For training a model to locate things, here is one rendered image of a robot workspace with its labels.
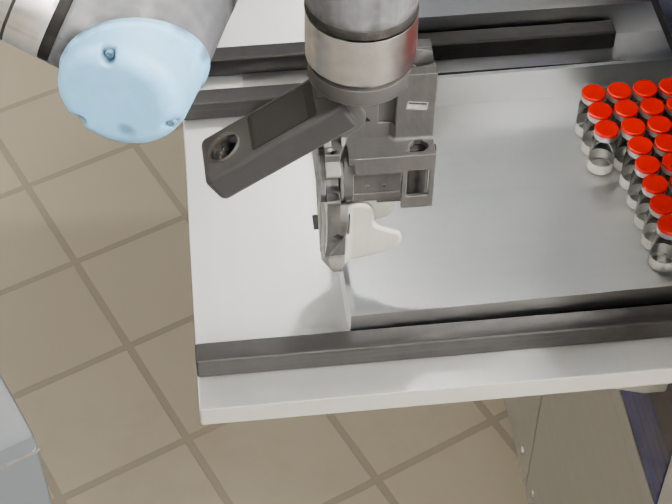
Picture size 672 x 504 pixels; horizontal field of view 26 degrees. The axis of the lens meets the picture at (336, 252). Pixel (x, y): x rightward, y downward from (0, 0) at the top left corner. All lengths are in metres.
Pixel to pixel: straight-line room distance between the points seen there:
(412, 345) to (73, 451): 1.12
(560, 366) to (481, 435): 1.04
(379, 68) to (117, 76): 0.21
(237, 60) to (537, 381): 0.42
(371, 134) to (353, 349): 0.17
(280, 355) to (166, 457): 1.06
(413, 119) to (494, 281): 0.20
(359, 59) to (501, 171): 0.33
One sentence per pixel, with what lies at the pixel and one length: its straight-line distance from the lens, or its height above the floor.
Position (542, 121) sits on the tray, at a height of 0.88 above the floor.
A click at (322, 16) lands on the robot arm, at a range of 0.93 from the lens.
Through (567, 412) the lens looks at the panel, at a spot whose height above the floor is 0.40.
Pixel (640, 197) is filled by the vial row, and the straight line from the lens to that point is 1.20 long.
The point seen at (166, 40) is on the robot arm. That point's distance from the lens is 0.81.
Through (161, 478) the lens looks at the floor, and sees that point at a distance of 2.11.
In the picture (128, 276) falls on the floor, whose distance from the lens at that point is 2.35.
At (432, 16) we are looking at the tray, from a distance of 1.34.
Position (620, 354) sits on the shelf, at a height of 0.88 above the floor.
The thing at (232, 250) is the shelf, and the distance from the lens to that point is 1.18.
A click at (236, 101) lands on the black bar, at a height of 0.90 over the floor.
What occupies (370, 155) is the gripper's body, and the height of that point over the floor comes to 1.05.
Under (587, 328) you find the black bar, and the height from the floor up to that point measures 0.90.
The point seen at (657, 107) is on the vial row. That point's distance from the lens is 1.26.
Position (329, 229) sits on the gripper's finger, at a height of 0.99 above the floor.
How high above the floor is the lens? 1.75
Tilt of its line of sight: 48 degrees down
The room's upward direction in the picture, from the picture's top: straight up
